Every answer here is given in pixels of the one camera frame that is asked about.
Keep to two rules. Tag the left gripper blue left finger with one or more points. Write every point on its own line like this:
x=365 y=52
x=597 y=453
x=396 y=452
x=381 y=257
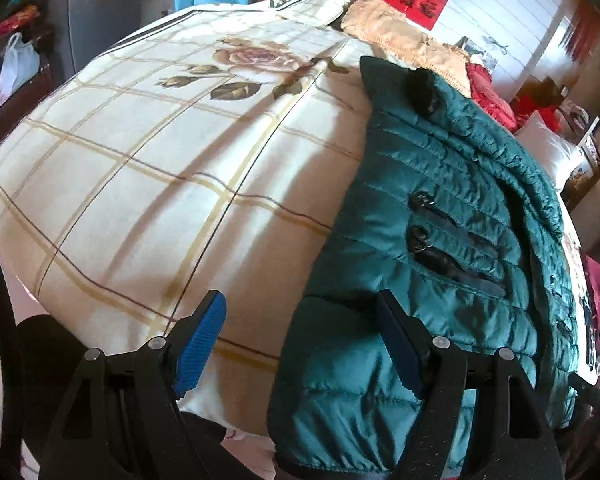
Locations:
x=192 y=340

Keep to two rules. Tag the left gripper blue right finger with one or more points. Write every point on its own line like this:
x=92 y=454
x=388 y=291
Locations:
x=406 y=340

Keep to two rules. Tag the dark green puffer jacket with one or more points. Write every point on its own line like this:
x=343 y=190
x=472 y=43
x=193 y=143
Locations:
x=453 y=216

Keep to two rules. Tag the floral plaid bed quilt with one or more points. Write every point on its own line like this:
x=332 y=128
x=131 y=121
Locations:
x=212 y=151

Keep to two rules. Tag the wooden chair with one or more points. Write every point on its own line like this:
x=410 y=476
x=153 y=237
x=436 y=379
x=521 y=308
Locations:
x=587 y=174

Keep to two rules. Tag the white pillow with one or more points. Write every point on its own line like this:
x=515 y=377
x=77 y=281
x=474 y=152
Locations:
x=558 y=157

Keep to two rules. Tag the red heart cushion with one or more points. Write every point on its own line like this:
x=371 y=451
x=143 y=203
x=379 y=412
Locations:
x=483 y=93

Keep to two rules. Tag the framed photo on headboard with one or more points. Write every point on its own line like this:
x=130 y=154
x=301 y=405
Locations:
x=477 y=54

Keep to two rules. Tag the beige ruffled pillow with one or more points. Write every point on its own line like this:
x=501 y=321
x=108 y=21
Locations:
x=381 y=25

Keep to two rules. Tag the white plastic bag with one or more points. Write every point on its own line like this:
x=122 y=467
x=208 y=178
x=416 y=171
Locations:
x=20 y=63

